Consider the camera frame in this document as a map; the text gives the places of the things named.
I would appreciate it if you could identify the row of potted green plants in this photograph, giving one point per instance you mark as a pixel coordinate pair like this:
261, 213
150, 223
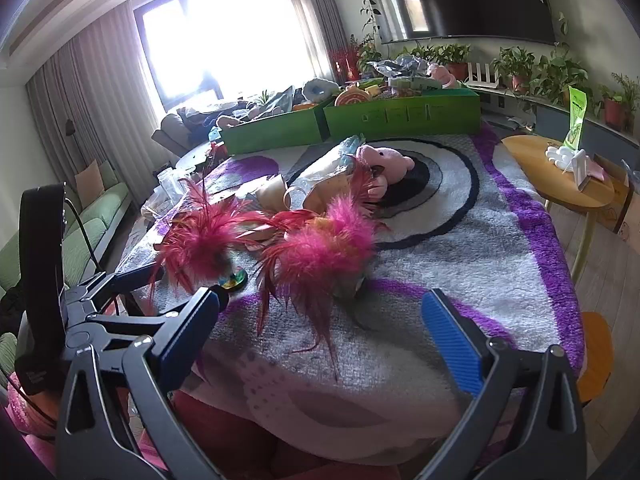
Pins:
560, 75

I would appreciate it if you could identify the pile of clear plastic bags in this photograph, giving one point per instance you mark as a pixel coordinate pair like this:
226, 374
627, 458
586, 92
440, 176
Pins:
400, 67

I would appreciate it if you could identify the pink plush bear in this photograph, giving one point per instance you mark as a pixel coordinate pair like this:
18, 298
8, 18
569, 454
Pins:
387, 160

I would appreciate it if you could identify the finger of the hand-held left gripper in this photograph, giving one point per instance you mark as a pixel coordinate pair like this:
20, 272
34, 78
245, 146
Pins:
125, 280
125, 322

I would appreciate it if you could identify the green sofa pillow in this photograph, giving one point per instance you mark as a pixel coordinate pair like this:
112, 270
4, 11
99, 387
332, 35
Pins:
108, 175

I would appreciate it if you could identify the pink feather toy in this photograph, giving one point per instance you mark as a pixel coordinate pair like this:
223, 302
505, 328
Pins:
200, 240
320, 255

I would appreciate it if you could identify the round coffee table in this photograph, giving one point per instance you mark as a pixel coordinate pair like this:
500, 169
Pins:
192, 157

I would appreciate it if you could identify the blue and white plush toy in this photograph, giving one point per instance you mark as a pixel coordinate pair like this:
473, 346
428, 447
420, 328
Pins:
320, 87

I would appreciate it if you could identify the sheer white curtain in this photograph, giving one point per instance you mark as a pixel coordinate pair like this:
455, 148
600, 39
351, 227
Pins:
310, 20

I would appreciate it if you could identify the green storage box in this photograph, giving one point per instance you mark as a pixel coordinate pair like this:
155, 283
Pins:
400, 117
270, 132

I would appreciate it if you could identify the grey armchair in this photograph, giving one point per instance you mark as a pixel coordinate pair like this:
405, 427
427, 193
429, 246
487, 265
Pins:
167, 132

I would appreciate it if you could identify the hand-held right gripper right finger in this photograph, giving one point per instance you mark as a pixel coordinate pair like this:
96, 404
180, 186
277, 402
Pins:
450, 340

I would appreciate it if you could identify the pink plush toy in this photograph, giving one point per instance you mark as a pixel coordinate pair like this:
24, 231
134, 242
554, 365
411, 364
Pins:
442, 74

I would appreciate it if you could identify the grey television cabinet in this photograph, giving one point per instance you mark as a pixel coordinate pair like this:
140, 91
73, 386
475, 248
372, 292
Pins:
615, 137

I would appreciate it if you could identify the grey curtain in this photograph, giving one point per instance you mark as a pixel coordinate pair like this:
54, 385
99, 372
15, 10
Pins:
100, 85

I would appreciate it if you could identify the window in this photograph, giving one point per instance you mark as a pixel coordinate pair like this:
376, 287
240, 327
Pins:
170, 50

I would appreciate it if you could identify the round wooden side table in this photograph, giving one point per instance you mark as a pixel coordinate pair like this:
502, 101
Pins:
540, 170

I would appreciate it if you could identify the purple and white shaggy rug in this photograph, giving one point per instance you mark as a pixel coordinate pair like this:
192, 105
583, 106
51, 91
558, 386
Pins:
450, 240

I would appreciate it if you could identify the clear bag with white filling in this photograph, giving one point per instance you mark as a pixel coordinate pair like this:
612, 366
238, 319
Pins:
345, 152

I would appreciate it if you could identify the green sofa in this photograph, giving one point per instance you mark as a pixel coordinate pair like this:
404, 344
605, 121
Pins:
95, 225

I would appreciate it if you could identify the white picket rack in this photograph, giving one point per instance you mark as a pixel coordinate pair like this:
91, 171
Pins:
482, 75

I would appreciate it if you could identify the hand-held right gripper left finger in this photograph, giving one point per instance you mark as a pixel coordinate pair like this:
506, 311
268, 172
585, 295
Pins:
192, 330

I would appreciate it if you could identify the pink fuzzy clothing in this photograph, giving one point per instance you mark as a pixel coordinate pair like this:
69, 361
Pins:
30, 410

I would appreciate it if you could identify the orange stool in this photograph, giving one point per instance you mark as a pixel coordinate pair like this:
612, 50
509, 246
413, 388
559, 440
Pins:
595, 355

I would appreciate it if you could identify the white hand-shaped holder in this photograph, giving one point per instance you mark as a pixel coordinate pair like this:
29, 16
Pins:
560, 156

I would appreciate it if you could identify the orange round plush toy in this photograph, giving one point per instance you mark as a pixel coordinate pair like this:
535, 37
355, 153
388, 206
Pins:
350, 97

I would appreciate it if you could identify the floor lamp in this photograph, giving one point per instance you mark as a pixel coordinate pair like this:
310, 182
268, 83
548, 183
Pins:
70, 127

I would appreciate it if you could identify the clear plastic cups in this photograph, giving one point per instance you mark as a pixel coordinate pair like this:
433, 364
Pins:
167, 185

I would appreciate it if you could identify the red decorative plant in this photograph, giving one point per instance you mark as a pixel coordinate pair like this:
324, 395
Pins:
345, 60

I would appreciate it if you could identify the orange sofa pillow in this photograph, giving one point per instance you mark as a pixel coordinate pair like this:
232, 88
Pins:
89, 175

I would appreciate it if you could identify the wall television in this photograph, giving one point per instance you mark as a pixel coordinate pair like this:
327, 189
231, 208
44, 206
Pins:
475, 0

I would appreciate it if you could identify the white card stand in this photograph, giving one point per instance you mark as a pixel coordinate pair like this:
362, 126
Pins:
582, 175

